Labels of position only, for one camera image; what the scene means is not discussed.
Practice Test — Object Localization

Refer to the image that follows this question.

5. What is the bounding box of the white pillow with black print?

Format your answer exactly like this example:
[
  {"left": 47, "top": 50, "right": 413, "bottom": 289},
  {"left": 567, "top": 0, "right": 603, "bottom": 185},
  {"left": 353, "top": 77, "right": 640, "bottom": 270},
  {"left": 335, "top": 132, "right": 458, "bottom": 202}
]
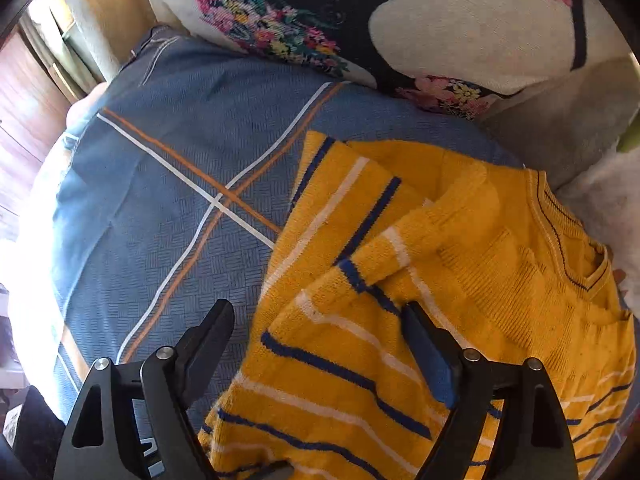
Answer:
[{"left": 127, "top": 0, "right": 636, "bottom": 121}]

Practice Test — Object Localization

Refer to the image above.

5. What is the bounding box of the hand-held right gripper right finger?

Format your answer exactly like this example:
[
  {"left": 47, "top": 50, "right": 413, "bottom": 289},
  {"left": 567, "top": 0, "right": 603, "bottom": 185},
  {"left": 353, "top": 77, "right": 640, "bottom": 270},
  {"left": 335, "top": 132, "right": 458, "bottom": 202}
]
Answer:
[{"left": 402, "top": 301, "right": 581, "bottom": 480}]

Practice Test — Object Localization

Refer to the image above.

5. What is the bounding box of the beige curtain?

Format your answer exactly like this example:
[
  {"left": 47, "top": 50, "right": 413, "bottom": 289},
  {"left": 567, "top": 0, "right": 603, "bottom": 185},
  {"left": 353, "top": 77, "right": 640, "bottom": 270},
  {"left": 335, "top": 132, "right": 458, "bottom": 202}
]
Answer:
[{"left": 57, "top": 0, "right": 151, "bottom": 83}]

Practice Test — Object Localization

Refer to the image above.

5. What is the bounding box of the blue checked bed sheet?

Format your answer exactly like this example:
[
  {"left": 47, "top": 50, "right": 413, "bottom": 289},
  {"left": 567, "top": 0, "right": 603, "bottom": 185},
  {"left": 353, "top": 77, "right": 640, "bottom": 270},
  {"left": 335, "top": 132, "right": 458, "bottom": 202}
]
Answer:
[{"left": 10, "top": 25, "right": 526, "bottom": 441}]

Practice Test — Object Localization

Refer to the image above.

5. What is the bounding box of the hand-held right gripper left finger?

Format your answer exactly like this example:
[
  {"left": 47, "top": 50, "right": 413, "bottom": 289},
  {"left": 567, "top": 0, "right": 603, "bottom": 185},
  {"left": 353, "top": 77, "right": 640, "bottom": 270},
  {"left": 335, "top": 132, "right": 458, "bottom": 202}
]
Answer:
[{"left": 52, "top": 299, "right": 236, "bottom": 480}]

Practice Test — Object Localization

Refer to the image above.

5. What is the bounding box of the window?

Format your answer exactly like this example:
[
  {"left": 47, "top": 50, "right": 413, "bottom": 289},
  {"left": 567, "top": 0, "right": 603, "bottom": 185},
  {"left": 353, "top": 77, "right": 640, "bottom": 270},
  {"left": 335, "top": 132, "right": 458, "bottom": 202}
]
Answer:
[{"left": 20, "top": 0, "right": 103, "bottom": 103}]

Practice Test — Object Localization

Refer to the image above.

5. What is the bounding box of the white pillow with leaf print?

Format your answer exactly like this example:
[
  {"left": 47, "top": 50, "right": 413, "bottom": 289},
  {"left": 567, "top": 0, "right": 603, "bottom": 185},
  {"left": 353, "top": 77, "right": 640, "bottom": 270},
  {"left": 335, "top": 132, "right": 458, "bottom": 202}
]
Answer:
[{"left": 555, "top": 132, "right": 640, "bottom": 306}]

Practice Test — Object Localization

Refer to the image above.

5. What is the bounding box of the yellow striped knit sweater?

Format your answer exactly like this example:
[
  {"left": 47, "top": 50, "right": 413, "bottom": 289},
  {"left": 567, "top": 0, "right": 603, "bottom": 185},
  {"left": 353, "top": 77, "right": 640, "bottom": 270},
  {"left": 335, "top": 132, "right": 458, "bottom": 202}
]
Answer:
[{"left": 197, "top": 130, "right": 638, "bottom": 480}]

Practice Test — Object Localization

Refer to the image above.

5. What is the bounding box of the grey cushion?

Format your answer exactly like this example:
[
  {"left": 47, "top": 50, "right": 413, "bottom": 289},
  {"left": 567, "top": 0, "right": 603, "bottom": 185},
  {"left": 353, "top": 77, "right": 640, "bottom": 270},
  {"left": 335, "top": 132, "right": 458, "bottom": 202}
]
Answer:
[{"left": 482, "top": 55, "right": 640, "bottom": 191}]

